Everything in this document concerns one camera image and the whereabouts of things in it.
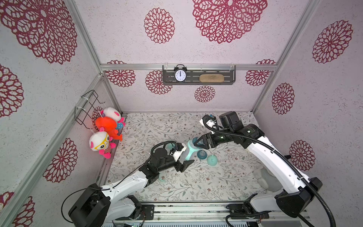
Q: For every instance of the wooden brush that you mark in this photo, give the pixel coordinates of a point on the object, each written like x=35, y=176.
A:
x=211, y=78

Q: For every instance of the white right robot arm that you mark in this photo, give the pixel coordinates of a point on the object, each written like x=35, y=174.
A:
x=297, y=189

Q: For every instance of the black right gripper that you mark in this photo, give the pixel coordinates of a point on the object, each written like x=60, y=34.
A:
x=210, y=140

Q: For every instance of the black wire basket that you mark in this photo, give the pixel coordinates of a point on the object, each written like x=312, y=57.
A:
x=82, y=113

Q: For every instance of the black alarm clock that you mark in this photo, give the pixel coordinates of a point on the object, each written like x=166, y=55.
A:
x=180, y=73

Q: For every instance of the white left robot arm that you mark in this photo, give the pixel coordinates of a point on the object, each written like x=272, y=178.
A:
x=99, y=204

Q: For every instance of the mint bottle cap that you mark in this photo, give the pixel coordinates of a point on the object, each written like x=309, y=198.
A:
x=212, y=160

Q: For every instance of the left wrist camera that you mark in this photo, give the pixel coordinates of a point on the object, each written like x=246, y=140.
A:
x=176, y=155

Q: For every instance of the grey wall shelf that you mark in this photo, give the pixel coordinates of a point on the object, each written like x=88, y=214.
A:
x=229, y=74

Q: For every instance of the white plush blue polka-dot outfit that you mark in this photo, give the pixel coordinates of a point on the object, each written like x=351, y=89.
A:
x=115, y=115

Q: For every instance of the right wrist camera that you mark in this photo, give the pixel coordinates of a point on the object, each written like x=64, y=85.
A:
x=210, y=122

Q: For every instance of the white plush red striped outfit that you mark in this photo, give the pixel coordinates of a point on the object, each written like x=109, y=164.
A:
x=102, y=143

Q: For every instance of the orange plush toy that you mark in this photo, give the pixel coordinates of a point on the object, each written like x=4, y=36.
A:
x=108, y=125

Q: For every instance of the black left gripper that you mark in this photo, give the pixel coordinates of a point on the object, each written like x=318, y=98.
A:
x=184, y=166

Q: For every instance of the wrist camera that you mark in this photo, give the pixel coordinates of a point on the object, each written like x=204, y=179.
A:
x=176, y=155
x=210, y=122

